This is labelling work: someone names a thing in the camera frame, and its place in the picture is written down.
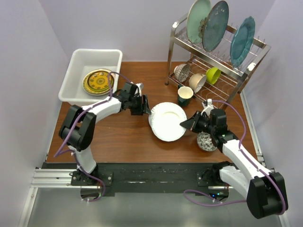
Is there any aluminium rail frame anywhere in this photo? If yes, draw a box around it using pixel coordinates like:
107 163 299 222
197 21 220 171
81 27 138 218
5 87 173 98
31 95 288 219

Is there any yellow black patterned plate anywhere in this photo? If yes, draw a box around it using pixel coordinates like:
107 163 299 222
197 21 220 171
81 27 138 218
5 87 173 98
82 70 115 94

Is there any cream leaf pattern plate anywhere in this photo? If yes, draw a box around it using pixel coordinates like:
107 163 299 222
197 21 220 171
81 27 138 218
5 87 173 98
81 68 116 96

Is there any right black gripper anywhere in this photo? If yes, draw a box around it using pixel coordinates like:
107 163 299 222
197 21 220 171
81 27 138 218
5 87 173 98
180 111 215 135

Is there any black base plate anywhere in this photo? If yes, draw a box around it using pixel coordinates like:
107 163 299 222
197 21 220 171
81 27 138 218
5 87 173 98
38 161 231 199

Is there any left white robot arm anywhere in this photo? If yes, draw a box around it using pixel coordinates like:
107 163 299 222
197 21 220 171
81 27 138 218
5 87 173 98
54 82 151 185

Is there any metal dish rack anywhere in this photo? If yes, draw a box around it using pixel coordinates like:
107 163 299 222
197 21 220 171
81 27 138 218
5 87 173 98
165 15 271 103

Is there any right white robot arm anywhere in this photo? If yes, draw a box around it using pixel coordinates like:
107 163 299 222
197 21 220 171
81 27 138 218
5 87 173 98
180 109 288 219

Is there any mint green plate in rack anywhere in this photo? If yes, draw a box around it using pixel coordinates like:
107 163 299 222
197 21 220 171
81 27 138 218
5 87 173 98
186 0 212 44

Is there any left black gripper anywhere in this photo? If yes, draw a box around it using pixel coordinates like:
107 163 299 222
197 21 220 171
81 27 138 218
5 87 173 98
128 94 151 116

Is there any plain white deep plate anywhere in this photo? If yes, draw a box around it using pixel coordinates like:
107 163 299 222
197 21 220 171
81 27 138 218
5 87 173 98
151 102 187 142

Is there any lime green bowl in rack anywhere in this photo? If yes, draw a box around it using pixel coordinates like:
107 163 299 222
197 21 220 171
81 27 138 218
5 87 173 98
206 67 221 85

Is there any dark green mug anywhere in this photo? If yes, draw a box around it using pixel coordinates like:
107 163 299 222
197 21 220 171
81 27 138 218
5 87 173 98
177 86 194 107

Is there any white blue-rimmed deep plate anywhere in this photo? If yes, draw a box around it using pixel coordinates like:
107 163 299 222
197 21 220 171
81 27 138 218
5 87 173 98
148 114 154 131

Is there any blue-grey speckled plate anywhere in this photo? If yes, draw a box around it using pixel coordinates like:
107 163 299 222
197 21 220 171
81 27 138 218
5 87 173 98
202 0 229 52

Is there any black white patterned bowl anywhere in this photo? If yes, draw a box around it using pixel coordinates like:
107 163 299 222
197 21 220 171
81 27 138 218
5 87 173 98
197 132 217 152

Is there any white plastic bin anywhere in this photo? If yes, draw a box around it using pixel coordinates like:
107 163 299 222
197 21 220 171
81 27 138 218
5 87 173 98
58 49 123 106

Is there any patterned bowl in rack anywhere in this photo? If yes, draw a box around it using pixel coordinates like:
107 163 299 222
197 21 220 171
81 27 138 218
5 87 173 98
174 63 190 83

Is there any teal scalloped plate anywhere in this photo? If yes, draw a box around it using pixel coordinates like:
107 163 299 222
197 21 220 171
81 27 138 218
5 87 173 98
230 16 255 68

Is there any cream bowl in rack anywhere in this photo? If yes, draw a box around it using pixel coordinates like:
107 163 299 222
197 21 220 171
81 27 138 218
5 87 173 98
189 73 207 93

